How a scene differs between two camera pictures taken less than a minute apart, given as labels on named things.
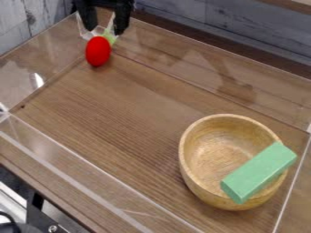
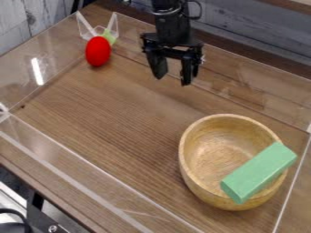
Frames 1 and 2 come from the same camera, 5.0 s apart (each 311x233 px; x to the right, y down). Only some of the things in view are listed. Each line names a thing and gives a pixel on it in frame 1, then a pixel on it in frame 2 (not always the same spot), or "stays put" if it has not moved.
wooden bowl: [216, 145] stays put
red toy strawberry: [99, 51] stays put
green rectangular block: [258, 173] stays put
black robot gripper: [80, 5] → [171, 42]
